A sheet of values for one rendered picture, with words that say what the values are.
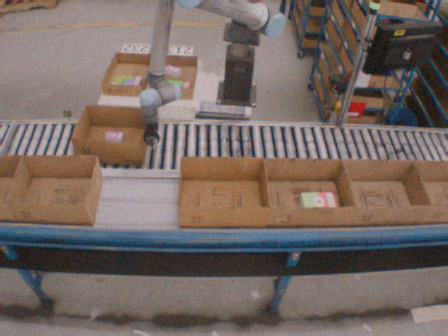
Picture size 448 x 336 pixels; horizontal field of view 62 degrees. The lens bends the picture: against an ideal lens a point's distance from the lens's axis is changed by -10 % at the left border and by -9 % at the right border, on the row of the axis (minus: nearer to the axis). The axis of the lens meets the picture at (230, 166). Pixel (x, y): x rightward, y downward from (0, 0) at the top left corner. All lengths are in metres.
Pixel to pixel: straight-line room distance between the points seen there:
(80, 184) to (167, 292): 0.98
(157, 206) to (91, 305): 1.02
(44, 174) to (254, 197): 1.06
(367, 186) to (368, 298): 0.95
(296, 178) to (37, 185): 1.31
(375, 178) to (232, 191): 0.76
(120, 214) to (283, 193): 0.79
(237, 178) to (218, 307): 0.95
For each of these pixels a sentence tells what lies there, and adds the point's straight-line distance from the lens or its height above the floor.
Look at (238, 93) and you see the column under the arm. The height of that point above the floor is 0.82.
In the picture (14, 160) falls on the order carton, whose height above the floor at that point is 1.01.
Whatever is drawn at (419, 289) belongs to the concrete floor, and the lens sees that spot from 3.07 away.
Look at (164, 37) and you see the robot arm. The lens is 2.07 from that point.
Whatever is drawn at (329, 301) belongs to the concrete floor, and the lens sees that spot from 2.78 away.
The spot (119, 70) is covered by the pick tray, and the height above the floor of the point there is 0.76.
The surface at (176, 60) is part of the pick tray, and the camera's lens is 2.98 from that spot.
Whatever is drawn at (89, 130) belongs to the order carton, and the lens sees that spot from 2.56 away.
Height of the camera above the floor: 2.45
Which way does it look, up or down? 48 degrees down
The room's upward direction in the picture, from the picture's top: 5 degrees clockwise
